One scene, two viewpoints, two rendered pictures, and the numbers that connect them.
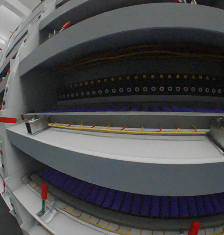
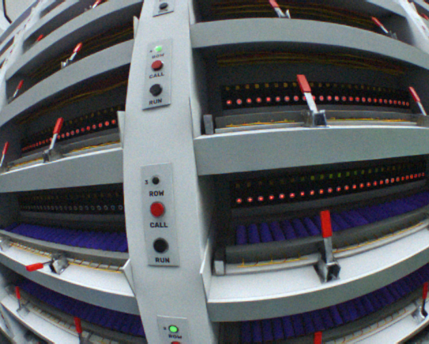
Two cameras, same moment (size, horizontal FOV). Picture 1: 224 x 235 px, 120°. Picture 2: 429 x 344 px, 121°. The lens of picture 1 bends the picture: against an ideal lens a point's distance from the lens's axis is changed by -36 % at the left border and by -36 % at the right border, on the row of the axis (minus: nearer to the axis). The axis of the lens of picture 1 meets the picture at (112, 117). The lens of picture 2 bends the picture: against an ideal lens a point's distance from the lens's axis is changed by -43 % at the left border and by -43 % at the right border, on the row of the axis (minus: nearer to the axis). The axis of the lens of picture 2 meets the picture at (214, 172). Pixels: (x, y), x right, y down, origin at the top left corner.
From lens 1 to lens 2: 0.45 m
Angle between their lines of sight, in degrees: 14
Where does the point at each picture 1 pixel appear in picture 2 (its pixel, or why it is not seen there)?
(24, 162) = (4, 274)
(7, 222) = not seen: outside the picture
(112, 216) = (55, 312)
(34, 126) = (3, 246)
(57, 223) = (29, 318)
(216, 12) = (55, 167)
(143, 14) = (26, 179)
